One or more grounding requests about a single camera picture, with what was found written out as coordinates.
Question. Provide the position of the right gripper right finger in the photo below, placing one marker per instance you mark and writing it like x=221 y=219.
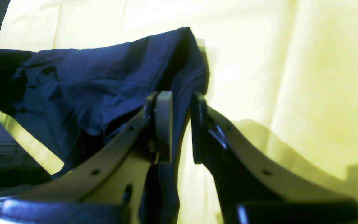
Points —
x=252 y=188

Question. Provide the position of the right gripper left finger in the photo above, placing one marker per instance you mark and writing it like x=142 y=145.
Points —
x=107 y=188

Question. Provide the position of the dark navy T-shirt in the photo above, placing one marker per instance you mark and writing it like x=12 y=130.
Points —
x=75 y=101

